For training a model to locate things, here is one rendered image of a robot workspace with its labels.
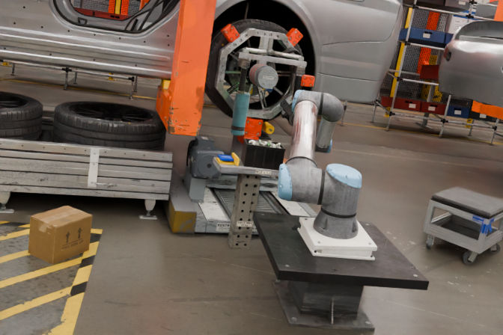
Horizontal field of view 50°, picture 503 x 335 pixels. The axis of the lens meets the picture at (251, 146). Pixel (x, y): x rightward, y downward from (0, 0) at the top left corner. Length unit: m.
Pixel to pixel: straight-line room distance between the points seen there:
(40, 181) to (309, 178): 1.47
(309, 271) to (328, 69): 1.86
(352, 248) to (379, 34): 1.90
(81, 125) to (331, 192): 1.50
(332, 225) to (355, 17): 1.79
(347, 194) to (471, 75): 3.29
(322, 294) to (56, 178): 1.51
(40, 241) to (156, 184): 0.76
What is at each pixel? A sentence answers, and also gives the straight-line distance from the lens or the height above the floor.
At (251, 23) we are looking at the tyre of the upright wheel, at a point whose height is 1.15.
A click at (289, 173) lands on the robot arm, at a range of 2.18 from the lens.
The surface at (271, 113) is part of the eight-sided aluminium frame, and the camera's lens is 3.41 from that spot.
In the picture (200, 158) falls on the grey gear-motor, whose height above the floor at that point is 0.36.
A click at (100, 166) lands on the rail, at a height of 0.29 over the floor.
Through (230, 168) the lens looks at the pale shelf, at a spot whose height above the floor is 0.44.
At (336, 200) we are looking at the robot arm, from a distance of 2.20.
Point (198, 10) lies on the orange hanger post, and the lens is 2.80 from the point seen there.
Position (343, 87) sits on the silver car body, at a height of 0.83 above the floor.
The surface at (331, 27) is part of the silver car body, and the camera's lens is 3.59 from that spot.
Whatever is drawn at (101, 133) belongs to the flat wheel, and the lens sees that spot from 3.04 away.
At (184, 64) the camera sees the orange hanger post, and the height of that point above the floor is 0.89.
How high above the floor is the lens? 1.15
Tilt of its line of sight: 13 degrees down
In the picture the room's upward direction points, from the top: 9 degrees clockwise
